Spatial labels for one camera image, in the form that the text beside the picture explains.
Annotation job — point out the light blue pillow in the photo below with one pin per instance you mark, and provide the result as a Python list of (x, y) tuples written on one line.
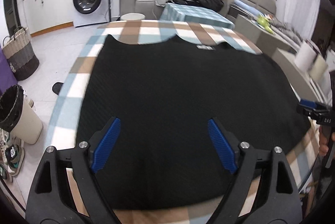
[(246, 5)]

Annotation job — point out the green plush toy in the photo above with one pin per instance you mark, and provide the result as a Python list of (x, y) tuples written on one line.
[(264, 22)]

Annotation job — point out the beige sofa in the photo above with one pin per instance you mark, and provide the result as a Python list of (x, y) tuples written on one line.
[(141, 8)]

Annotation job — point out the woven laundry basket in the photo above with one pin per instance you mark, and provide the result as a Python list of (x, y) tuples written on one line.
[(22, 56)]

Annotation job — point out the purple bag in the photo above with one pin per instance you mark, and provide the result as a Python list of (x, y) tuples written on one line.
[(6, 75)]

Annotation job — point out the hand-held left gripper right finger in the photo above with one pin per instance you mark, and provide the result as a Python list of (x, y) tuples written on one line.
[(222, 145)]

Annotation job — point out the grey ledge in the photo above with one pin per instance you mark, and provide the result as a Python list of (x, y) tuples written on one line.
[(295, 77)]

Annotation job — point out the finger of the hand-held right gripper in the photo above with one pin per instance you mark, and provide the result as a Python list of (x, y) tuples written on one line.
[(307, 103), (305, 111)]

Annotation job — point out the grey blanket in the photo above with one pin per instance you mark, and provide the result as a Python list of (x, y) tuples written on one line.
[(286, 29)]

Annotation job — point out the checked tablecloth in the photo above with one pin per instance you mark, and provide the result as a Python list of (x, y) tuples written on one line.
[(146, 30)]

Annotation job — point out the beige roll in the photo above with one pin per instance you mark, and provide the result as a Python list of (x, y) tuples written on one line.
[(319, 65)]

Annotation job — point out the trash bin with black bag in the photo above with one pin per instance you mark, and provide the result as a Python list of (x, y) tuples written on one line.
[(23, 122)]

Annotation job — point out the dark door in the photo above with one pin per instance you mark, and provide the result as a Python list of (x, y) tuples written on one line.
[(10, 9)]

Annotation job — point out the person's right hand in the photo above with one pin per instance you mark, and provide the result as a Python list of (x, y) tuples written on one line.
[(324, 147)]

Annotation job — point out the grey low cabinet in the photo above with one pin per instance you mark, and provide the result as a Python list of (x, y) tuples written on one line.
[(256, 33)]

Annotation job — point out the green and black sneaker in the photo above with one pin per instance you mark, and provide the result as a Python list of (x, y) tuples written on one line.
[(14, 160)]

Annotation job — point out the black slipper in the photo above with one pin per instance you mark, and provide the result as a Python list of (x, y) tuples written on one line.
[(57, 88)]

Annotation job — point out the white sneaker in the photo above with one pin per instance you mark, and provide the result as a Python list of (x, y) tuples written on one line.
[(5, 137)]

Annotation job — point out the white lower cabinet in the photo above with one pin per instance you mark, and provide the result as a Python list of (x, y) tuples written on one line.
[(47, 9)]

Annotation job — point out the white paper towel roll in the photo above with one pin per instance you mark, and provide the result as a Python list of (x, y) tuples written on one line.
[(305, 58)]

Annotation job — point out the black knit sweater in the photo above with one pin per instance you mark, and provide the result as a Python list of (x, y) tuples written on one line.
[(170, 88)]

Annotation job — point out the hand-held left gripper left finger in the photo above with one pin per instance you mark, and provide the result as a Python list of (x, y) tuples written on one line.
[(107, 145)]

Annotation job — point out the white round stool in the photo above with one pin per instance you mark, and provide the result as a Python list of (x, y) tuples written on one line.
[(132, 16)]

